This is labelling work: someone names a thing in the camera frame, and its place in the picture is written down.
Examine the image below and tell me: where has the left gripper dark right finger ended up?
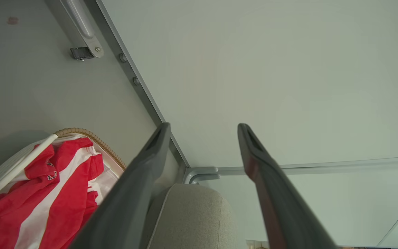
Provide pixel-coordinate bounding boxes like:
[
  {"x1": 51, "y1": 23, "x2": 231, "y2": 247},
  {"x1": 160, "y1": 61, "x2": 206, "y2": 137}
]
[{"x1": 237, "y1": 123, "x2": 336, "y2": 249}]

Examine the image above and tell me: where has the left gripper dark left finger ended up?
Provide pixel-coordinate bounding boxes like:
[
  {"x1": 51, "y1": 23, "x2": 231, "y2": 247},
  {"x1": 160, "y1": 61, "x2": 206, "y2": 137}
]
[{"x1": 69, "y1": 122, "x2": 171, "y2": 249}]

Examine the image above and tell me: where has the red garment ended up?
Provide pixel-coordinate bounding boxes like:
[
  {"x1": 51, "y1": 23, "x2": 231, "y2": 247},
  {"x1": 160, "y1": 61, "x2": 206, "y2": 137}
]
[{"x1": 0, "y1": 138, "x2": 104, "y2": 249}]

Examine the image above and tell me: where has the grey fabric sofa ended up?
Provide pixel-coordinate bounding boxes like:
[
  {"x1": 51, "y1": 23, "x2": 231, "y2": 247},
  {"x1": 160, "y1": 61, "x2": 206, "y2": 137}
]
[{"x1": 147, "y1": 183, "x2": 237, "y2": 249}]

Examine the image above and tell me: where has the grey curved partition foot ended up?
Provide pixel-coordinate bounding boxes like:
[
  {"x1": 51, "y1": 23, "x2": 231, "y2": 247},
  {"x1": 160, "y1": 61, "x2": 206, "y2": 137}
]
[
  {"x1": 183, "y1": 167, "x2": 219, "y2": 184},
  {"x1": 189, "y1": 174, "x2": 221, "y2": 185}
]

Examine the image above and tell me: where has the black caster wheel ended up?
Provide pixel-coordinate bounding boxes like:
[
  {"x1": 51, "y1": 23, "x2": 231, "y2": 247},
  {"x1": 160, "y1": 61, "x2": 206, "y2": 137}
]
[{"x1": 70, "y1": 47, "x2": 95, "y2": 62}]

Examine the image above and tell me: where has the grey partition foot with caster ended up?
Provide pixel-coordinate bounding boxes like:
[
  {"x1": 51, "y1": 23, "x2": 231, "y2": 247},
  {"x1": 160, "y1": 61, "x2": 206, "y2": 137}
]
[{"x1": 59, "y1": 0, "x2": 104, "y2": 59}]

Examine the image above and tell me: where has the grey partition post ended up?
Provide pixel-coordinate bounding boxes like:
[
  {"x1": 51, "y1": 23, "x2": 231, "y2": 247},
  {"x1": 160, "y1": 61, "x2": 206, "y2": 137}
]
[{"x1": 216, "y1": 156, "x2": 398, "y2": 175}]

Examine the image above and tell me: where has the grey partition bottom rail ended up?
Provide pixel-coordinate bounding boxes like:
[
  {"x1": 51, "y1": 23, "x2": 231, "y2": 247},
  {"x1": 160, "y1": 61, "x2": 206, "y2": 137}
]
[{"x1": 95, "y1": 0, "x2": 190, "y2": 170}]

